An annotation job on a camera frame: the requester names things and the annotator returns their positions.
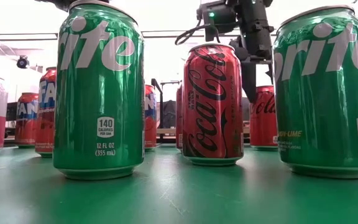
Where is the black ceiling camera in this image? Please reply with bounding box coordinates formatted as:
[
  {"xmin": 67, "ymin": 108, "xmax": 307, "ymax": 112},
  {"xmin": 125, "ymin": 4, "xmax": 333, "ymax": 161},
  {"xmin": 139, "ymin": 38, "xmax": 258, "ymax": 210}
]
[{"xmin": 16, "ymin": 55, "xmax": 30, "ymax": 70}]

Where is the green Sprite can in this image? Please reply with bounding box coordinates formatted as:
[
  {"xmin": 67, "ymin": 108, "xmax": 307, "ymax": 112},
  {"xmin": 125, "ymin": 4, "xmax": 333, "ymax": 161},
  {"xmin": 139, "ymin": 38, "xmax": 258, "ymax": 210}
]
[
  {"xmin": 272, "ymin": 4, "xmax": 358, "ymax": 180},
  {"xmin": 52, "ymin": 0, "xmax": 145, "ymax": 181}
]

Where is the wooden shelf black frame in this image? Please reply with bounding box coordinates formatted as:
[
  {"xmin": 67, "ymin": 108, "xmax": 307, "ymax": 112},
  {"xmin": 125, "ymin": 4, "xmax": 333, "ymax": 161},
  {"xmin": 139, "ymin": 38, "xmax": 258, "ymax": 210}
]
[{"xmin": 150, "ymin": 78, "xmax": 251, "ymax": 144}]

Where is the green table mat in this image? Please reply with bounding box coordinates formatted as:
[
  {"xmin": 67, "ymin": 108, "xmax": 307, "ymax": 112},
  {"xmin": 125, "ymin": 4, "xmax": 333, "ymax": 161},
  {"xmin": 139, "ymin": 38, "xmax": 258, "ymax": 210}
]
[{"xmin": 0, "ymin": 142, "xmax": 358, "ymax": 224}]

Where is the red Fanta strawberry can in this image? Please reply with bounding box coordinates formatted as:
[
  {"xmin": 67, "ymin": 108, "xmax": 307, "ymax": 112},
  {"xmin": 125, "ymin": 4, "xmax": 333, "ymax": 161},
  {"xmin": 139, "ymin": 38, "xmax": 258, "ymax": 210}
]
[
  {"xmin": 35, "ymin": 66, "xmax": 57, "ymax": 159},
  {"xmin": 144, "ymin": 83, "xmax": 158, "ymax": 152},
  {"xmin": 14, "ymin": 91, "xmax": 40, "ymax": 149}
]

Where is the red Coca-Cola Zero can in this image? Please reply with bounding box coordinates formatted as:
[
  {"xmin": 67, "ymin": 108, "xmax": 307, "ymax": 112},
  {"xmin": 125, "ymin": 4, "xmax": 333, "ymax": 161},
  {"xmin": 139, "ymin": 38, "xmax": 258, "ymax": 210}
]
[
  {"xmin": 175, "ymin": 83, "xmax": 185, "ymax": 151},
  {"xmin": 181, "ymin": 42, "xmax": 245, "ymax": 167}
]

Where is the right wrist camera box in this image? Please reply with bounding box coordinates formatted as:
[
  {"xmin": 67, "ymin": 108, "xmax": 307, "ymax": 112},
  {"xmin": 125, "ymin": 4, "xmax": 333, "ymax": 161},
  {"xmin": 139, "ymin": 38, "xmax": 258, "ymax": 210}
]
[{"xmin": 196, "ymin": 1, "xmax": 240, "ymax": 43}]

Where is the black camera cable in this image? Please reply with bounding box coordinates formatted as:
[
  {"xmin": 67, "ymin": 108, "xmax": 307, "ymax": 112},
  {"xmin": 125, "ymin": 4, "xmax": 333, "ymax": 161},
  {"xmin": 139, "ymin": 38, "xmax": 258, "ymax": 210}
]
[{"xmin": 175, "ymin": 22, "xmax": 222, "ymax": 47}]

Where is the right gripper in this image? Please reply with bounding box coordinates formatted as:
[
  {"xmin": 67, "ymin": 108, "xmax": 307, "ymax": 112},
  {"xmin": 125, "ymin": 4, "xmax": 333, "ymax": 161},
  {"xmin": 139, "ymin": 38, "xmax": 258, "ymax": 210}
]
[{"xmin": 233, "ymin": 0, "xmax": 275, "ymax": 104}]

